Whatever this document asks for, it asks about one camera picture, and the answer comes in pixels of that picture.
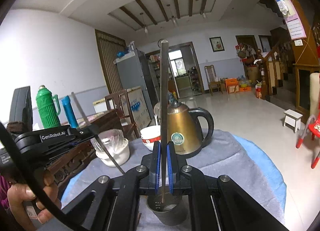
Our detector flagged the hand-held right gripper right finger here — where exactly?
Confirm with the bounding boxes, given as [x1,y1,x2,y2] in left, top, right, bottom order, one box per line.
[166,141,290,231]

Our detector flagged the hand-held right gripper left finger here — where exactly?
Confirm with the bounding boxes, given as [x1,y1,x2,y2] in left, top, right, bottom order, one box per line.
[61,141,162,231]

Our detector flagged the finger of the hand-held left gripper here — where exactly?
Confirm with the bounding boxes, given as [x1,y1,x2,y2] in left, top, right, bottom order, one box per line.
[71,124,101,146]

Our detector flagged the metal chopstick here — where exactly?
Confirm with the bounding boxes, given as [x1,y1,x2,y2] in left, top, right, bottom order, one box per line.
[159,40,169,203]
[71,92,126,175]

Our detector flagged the metal utensil holder cup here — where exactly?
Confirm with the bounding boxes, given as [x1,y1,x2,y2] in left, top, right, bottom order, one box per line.
[146,194,189,226]

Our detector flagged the person's left hand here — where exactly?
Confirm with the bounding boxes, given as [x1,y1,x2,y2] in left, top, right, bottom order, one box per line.
[7,170,62,231]

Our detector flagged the white bowl red print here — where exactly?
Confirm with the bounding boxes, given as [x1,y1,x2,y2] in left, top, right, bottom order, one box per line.
[139,125,162,144]
[141,139,161,152]

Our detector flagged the blue bottle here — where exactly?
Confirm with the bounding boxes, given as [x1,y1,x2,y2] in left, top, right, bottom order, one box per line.
[61,95,79,129]

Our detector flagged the green thermos flask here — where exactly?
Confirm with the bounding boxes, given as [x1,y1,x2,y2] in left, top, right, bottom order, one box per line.
[35,85,61,129]

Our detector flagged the carved wooden cabinet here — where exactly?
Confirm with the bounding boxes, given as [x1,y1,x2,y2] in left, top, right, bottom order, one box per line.
[47,109,126,196]

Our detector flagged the white container with plastic bag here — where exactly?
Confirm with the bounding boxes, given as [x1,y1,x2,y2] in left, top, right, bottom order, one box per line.
[90,129,131,167]

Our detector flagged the dark wooden chair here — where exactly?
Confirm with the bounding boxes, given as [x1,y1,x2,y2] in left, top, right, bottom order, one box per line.
[105,89,138,139]

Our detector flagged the black monitor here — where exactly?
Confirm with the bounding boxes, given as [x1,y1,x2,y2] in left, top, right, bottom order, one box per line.
[9,86,33,132]

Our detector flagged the white small fan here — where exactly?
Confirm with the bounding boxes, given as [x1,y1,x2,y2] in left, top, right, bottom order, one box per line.
[153,102,162,126]

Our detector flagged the grey cloth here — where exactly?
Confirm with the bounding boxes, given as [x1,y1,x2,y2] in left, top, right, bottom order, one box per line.
[82,128,286,231]

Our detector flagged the white chest freezer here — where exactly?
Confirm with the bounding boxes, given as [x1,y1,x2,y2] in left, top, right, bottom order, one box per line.
[93,86,152,127]

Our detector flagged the grey refrigerator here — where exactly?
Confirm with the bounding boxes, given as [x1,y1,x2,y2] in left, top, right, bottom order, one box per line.
[114,49,161,121]

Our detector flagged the shelf with bottles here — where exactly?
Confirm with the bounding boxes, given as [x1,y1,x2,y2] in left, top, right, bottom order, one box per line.
[147,54,162,96]

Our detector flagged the blue table cover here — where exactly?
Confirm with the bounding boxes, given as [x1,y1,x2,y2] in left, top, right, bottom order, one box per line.
[60,136,287,223]

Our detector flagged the light wooden chair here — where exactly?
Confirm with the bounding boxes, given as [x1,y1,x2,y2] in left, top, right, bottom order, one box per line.
[204,64,224,96]

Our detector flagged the orange cardboard box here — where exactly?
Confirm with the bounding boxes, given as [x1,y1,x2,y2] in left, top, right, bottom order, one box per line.
[225,78,240,94]

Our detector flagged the white small stool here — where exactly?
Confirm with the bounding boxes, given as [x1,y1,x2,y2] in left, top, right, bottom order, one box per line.
[283,109,303,133]

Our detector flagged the wooden stair railing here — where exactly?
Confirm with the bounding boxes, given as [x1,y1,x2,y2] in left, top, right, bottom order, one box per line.
[255,41,296,100]

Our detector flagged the red plastic chair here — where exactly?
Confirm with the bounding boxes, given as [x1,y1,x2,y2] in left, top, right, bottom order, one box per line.
[296,101,320,169]

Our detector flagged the brass kettle black handle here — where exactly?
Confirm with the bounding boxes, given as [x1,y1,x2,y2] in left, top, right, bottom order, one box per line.
[166,99,215,159]

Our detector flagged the black cable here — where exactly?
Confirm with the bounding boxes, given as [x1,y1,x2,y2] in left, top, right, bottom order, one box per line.
[0,120,88,231]

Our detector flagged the framed wall picture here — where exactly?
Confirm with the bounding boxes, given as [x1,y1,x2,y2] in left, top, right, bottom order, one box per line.
[209,36,222,52]

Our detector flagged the pink wall calendar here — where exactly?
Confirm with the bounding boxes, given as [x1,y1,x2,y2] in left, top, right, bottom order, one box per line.
[275,0,307,40]

